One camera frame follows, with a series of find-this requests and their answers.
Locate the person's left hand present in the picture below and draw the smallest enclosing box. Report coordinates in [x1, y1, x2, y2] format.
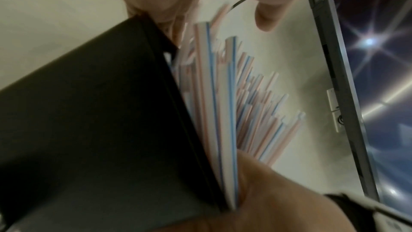
[167, 149, 356, 232]

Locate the bundle of striped drinking straws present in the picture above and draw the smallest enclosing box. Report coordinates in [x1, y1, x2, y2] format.
[170, 3, 306, 210]

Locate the black box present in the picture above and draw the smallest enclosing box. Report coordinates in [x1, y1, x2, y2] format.
[0, 13, 230, 232]

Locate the silver-framed screen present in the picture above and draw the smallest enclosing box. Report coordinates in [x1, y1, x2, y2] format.
[306, 0, 412, 217]

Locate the black cable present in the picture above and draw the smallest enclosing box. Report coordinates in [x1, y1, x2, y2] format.
[230, 0, 251, 10]

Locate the black wrist strap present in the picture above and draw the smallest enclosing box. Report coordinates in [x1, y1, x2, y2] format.
[323, 192, 384, 232]

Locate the white bracket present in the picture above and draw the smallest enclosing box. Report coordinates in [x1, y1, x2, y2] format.
[326, 88, 344, 133]

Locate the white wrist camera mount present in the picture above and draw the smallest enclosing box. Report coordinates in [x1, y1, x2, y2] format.
[370, 198, 412, 232]

